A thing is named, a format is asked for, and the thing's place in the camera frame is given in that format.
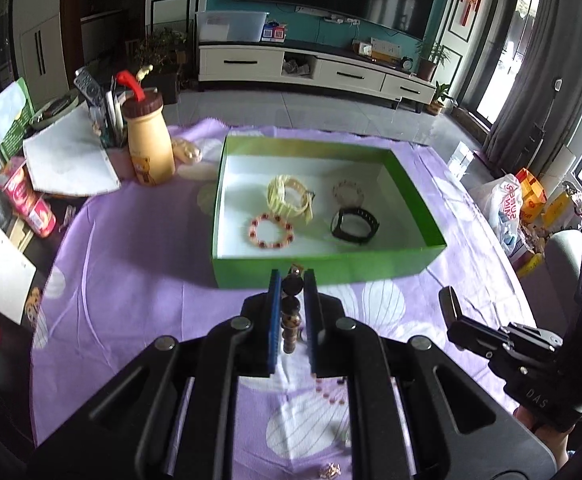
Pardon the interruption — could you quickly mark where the leafy green houseplant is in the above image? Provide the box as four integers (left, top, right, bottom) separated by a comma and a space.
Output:
130, 27, 190, 77

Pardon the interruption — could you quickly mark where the small beige plush toy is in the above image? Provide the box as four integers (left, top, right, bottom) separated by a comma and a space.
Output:
170, 135, 205, 165

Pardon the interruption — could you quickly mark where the green paper bag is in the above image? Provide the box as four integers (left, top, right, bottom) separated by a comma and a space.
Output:
0, 77, 37, 162

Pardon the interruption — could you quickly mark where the clear plastic storage box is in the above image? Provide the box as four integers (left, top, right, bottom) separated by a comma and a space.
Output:
194, 10, 270, 44

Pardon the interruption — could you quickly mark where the brown bead bracelet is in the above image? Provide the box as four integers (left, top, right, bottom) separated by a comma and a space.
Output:
331, 179, 363, 206

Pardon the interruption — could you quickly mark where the orange shopping bag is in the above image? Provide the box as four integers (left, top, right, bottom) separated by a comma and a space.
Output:
516, 167, 547, 224

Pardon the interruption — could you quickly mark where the person's right hand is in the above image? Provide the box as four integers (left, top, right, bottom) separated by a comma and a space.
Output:
514, 406, 570, 467

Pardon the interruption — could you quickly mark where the red snack can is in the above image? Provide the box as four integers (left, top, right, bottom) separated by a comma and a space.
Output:
23, 194, 58, 239

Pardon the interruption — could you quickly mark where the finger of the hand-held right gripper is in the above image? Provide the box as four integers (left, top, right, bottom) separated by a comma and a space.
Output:
438, 285, 509, 358

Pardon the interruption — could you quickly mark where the yellow bottle with brown cap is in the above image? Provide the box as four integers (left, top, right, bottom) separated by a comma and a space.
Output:
115, 70, 177, 187

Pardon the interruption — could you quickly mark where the white plastic bag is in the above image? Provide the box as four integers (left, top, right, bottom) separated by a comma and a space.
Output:
470, 173, 525, 242

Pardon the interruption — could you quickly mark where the red snack box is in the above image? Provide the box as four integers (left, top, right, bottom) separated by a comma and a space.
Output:
0, 157, 40, 206

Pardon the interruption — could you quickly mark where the white television cabinet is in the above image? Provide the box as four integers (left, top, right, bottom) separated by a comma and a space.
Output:
197, 42, 452, 109

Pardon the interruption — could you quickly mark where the black smart band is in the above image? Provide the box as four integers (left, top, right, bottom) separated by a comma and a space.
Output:
329, 205, 381, 245

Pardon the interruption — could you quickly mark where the dark wooden bead bracelet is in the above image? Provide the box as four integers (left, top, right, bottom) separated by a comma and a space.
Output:
281, 263, 305, 356

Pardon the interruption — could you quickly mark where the grey chair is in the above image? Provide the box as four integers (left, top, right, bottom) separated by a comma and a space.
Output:
540, 212, 582, 331

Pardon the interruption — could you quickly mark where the yellow wrist watch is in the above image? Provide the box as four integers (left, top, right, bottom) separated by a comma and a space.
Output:
266, 173, 317, 225

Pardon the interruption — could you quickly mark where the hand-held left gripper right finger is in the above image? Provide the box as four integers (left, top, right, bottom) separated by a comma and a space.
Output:
303, 269, 558, 480

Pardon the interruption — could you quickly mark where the pink bead bracelet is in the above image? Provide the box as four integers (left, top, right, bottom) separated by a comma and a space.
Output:
314, 378, 348, 406

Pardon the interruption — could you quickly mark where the grey curtain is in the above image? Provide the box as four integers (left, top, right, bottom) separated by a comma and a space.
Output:
483, 0, 582, 162

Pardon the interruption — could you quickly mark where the green cardboard box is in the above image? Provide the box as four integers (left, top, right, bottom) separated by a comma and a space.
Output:
211, 131, 447, 290

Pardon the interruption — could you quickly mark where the white tall cabinet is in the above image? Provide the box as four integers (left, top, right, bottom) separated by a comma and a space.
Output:
13, 0, 72, 96

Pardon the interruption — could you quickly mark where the red bead bracelet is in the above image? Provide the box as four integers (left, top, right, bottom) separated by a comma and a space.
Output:
247, 212, 295, 251

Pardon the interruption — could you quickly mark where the yellow shopping bag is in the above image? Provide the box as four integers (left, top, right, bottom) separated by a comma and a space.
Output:
541, 184, 582, 231

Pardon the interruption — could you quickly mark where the white paper sheet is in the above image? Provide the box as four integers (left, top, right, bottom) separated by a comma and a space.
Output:
22, 104, 122, 196

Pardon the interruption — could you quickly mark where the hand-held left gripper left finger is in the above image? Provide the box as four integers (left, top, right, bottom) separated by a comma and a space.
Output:
28, 269, 282, 480

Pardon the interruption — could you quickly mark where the small potted floor plant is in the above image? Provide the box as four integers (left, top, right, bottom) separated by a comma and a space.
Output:
428, 81, 455, 116

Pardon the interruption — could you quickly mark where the pen holder with pens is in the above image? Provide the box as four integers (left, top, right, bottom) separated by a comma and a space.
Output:
87, 76, 130, 150

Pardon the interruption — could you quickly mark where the grey remote control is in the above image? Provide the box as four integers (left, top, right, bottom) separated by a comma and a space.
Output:
74, 67, 103, 107

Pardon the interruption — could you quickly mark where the potted plant in brown pot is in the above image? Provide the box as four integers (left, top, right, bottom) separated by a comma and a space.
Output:
415, 40, 452, 82

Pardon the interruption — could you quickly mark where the purple floral tablecloth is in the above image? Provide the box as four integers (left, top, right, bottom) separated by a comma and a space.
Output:
30, 118, 540, 480

